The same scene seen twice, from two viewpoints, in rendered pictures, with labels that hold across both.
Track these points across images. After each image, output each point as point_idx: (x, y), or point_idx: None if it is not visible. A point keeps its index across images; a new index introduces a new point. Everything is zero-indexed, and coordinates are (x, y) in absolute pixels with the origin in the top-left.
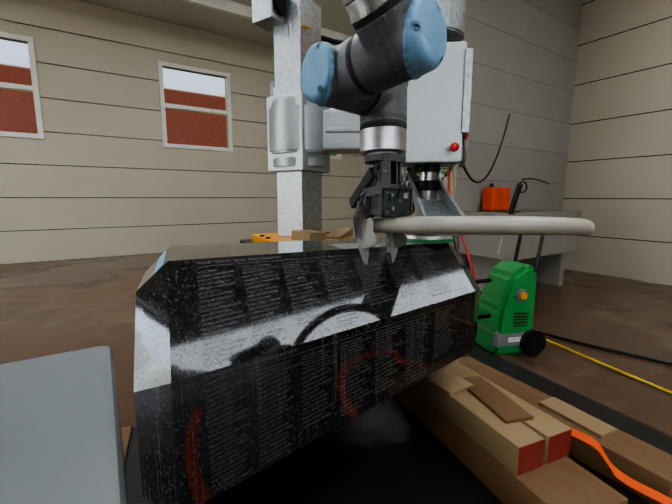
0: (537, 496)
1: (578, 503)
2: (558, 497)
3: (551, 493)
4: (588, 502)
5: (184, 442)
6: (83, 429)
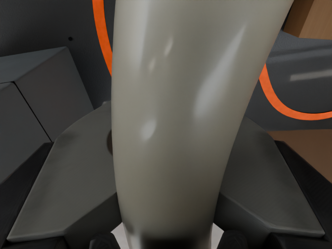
0: (310, 8)
1: (324, 27)
2: (320, 17)
3: (321, 11)
4: (331, 30)
5: None
6: None
